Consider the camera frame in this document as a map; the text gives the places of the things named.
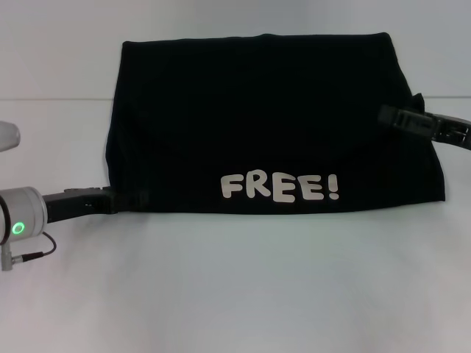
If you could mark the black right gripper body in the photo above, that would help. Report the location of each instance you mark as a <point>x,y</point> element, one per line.
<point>454,132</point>

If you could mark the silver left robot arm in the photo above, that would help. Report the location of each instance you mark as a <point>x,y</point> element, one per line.
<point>25,217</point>

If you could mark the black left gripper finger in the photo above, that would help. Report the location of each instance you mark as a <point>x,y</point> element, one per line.
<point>130,202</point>

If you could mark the black t-shirt with FREE print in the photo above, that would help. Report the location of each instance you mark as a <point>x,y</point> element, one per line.
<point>257,121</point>

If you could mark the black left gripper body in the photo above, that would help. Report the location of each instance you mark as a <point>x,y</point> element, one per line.
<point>77,204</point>

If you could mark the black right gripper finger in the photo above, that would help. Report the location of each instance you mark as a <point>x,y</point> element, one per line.
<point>404,117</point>

